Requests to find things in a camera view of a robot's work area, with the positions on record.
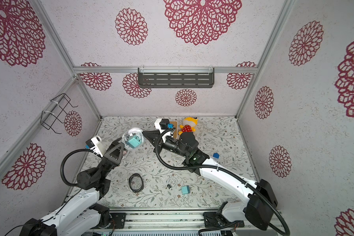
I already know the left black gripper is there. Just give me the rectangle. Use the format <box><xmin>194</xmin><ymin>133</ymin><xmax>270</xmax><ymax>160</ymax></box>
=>
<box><xmin>97</xmin><ymin>135</ymin><xmax>129</xmax><ymax>181</ymax></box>

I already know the teal charger cube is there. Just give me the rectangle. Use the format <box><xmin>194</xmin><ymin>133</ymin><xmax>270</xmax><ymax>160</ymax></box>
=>
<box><xmin>181</xmin><ymin>185</ymin><xmax>190</xmax><ymax>195</ymax></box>
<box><xmin>126</xmin><ymin>135</ymin><xmax>143</xmax><ymax>149</ymax></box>

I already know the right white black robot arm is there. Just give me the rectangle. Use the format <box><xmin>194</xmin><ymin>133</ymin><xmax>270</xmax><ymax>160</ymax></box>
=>
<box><xmin>142</xmin><ymin>129</ymin><xmax>291</xmax><ymax>236</ymax></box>

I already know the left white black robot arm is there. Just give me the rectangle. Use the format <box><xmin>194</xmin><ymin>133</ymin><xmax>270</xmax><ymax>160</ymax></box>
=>
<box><xmin>18</xmin><ymin>139</ymin><xmax>125</xmax><ymax>236</ymax></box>

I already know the white wooden-top tissue box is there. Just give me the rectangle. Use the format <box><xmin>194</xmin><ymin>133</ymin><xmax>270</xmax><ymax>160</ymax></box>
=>
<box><xmin>170</xmin><ymin>121</ymin><xmax>179</xmax><ymax>139</ymax></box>

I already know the yellow plush toy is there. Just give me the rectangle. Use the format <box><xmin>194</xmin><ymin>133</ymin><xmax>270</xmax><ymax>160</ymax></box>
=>
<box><xmin>178</xmin><ymin>117</ymin><xmax>198</xmax><ymax>135</ymax></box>

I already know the small blue cube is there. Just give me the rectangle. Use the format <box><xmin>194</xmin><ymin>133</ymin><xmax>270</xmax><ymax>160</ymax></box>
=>
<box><xmin>213</xmin><ymin>153</ymin><xmax>220</xmax><ymax>159</ymax></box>

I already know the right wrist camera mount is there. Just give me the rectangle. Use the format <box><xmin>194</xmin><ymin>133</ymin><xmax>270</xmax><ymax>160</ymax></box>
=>
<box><xmin>154</xmin><ymin>118</ymin><xmax>174</xmax><ymax>136</ymax></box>

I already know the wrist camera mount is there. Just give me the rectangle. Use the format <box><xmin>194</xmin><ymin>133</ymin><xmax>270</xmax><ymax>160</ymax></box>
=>
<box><xmin>86</xmin><ymin>135</ymin><xmax>106</xmax><ymax>158</ymax></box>
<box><xmin>154</xmin><ymin>118</ymin><xmax>174</xmax><ymax>136</ymax></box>

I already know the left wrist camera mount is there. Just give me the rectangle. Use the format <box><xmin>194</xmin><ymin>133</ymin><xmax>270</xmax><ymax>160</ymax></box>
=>
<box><xmin>86</xmin><ymin>135</ymin><xmax>106</xmax><ymax>158</ymax></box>

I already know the grey wall shelf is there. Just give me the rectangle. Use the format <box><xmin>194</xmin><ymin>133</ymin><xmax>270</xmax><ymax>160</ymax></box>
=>
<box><xmin>138</xmin><ymin>67</ymin><xmax>215</xmax><ymax>89</ymax></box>

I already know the black wire wall rack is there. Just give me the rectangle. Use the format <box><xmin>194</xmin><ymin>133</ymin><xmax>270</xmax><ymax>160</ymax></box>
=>
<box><xmin>39</xmin><ymin>93</ymin><xmax>78</xmax><ymax>135</ymax></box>

